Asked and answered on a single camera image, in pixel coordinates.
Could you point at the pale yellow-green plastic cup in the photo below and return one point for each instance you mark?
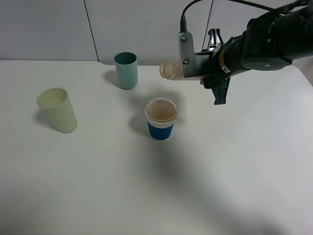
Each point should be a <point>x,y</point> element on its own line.
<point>56,106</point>

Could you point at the glass cup with blue sleeve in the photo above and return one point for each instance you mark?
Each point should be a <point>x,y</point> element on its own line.
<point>160,114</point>

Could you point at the clear drink bottle red label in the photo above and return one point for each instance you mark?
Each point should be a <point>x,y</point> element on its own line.
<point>180,71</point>

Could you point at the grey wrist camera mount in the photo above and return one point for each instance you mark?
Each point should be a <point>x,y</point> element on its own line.
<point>187,55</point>

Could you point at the teal plastic cup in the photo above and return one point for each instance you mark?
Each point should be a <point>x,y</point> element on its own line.
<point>126,70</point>

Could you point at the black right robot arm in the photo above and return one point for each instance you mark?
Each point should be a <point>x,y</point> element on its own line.
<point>270,42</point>

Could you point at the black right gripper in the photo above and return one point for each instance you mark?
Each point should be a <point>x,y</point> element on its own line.
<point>217,68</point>

